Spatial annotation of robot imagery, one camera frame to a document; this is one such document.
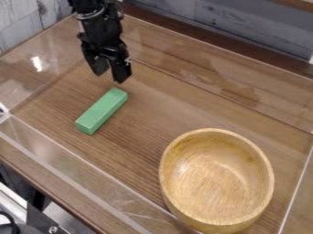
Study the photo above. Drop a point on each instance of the brown wooden bowl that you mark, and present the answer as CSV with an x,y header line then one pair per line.
x,y
217,180

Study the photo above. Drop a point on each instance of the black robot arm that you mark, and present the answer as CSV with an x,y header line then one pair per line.
x,y
87,5

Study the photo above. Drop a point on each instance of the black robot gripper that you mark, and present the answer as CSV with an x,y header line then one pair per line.
x,y
102,45

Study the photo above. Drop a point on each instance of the green rectangular block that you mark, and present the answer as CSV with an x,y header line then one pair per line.
x,y
90,121

